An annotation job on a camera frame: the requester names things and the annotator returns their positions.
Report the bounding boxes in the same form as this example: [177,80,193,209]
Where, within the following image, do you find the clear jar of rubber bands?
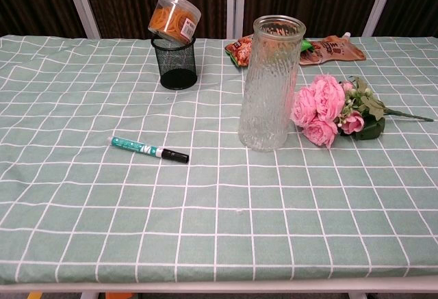
[147,0,202,44]

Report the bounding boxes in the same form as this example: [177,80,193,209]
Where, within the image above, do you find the white partition post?
[361,0,400,38]
[61,0,101,39]
[227,0,247,39]

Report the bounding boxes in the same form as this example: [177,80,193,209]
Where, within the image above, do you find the textured clear glass vase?
[237,14,306,153]

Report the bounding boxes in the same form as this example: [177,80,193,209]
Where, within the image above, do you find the pink artificial flower bouquet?
[289,75,435,149]

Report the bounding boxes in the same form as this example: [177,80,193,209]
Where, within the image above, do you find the teal white marker pen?
[109,135,190,164]

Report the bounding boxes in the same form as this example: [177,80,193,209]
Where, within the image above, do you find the white table frame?
[0,277,438,299]

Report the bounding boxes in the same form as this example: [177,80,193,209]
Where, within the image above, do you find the brown spouted sauce pouch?
[299,31,367,66]

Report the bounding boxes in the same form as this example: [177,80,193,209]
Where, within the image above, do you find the green white checked tablecloth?
[0,34,438,285]

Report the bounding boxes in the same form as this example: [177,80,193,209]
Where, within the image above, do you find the orange green snack packet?
[224,34,315,68]

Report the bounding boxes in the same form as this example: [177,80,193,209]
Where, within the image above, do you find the black mesh pen holder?
[151,35,198,91]

